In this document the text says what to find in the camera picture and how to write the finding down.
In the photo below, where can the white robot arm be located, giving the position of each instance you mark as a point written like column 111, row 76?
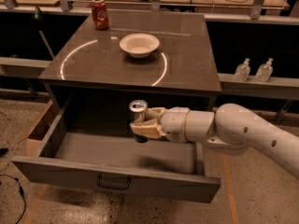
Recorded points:
column 230, row 130

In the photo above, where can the blue silver redbull can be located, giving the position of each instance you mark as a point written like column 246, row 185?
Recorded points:
column 137, row 111

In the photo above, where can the clear sanitizer bottle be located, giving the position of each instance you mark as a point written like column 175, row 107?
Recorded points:
column 265, row 70
column 242, row 71

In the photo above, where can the open grey top drawer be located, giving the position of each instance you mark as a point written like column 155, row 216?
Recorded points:
column 90, row 136

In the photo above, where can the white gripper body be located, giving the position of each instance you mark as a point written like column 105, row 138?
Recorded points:
column 175, row 124

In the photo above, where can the left clear sanitizer bottle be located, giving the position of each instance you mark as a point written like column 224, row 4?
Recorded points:
column 242, row 71

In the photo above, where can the grey drawer cabinet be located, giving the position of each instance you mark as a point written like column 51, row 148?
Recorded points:
column 181, row 72

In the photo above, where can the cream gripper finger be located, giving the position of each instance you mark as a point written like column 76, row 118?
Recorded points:
column 150, row 128
column 154, row 113

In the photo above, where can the black drawer handle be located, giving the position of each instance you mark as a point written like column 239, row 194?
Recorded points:
column 113, row 183

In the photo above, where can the right clear sanitizer bottle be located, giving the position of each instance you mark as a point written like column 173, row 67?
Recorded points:
column 265, row 70

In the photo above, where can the red coca-cola can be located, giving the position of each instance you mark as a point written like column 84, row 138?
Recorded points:
column 99, row 13

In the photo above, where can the white bowl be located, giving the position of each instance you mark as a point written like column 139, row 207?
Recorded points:
column 139, row 45

